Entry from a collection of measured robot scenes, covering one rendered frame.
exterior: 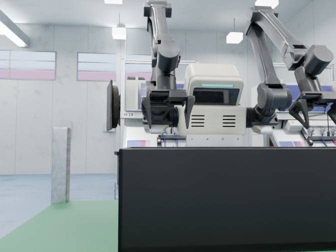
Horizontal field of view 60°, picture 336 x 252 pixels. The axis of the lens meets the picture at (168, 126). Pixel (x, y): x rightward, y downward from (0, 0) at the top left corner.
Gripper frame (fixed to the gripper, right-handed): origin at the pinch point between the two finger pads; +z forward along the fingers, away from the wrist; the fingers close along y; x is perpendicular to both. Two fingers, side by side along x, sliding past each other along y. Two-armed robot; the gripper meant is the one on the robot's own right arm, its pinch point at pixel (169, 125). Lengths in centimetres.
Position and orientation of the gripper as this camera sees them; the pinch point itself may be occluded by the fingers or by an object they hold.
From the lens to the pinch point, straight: 76.1
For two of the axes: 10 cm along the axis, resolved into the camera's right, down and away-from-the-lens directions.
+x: -1.1, 4.9, 8.7
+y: 9.9, 0.0, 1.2
